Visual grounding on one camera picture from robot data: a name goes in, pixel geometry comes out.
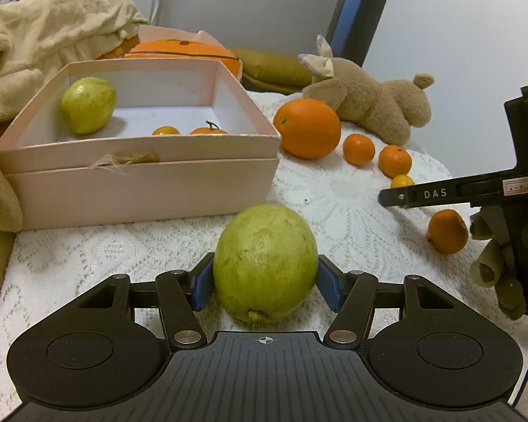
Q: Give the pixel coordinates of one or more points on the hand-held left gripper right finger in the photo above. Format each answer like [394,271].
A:
[330,283]

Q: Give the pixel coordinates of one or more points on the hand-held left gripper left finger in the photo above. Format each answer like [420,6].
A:
[202,283]

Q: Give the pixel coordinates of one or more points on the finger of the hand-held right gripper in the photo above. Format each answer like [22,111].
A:
[390,198]

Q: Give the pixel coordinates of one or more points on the large green guava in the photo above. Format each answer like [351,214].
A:
[266,259]

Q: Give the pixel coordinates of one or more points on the pink cardboard box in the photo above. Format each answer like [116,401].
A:
[149,184]

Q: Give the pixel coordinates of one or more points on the mandarin with stem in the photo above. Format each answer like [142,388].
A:
[208,131]

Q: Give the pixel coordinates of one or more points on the small green guava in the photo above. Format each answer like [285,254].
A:
[88,104]

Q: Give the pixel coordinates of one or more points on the person's right hand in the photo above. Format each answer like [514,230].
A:
[488,268]

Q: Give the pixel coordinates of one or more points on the small yellow kumquat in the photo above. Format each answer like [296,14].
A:
[402,181]

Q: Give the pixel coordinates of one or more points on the brown plush toy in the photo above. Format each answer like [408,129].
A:
[369,92]

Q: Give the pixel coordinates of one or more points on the large orange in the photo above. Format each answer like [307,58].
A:
[307,128]

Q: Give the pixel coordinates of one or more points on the jute twine bow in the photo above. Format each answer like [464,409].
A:
[123,159]

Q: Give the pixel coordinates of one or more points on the olive green pillow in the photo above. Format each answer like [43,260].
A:
[268,68]

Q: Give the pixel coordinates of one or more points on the black and blue upright panel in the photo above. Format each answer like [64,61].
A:
[361,9]

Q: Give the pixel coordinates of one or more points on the orange pumpkin cushion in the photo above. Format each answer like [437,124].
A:
[185,49]

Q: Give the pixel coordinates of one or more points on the beige fleece blanket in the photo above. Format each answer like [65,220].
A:
[48,30]

